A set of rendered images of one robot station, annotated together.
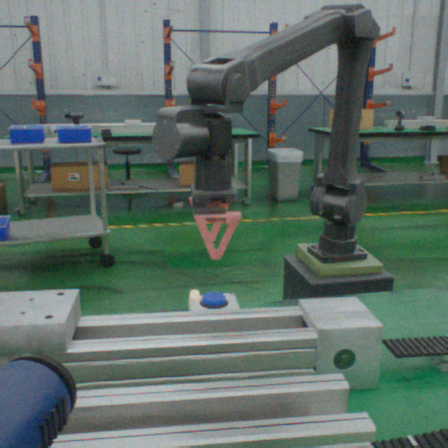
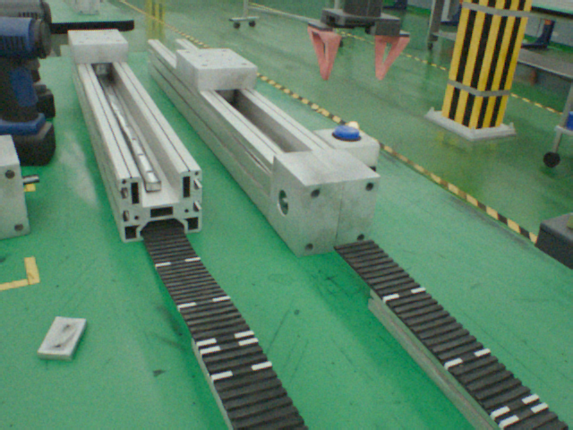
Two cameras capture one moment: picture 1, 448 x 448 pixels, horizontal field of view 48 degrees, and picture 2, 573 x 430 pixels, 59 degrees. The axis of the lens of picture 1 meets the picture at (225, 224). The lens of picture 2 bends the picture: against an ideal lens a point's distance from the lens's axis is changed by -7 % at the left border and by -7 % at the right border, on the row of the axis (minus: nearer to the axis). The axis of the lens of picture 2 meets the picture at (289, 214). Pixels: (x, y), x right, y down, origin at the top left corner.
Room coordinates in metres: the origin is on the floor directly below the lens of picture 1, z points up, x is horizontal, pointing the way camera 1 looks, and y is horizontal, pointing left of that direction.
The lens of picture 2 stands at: (0.41, -0.71, 1.13)
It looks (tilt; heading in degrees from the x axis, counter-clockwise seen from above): 28 degrees down; 69
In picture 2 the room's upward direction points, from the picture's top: 6 degrees clockwise
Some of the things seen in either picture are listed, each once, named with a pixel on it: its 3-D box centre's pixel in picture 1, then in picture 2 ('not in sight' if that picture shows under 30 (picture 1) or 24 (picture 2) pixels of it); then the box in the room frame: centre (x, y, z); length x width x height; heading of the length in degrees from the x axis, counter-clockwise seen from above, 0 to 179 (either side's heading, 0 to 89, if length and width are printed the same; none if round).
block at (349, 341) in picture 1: (333, 338); (329, 199); (0.67, -0.16, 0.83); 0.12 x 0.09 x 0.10; 7
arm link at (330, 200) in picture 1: (339, 209); not in sight; (1.11, -0.26, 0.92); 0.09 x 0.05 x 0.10; 140
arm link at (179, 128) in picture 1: (197, 114); not in sight; (0.74, 0.04, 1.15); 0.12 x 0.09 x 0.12; 140
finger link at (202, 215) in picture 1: (215, 226); (336, 48); (0.73, 0.01, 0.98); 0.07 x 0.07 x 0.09; 7
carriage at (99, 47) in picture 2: not in sight; (97, 51); (0.39, 0.51, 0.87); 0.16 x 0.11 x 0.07; 97
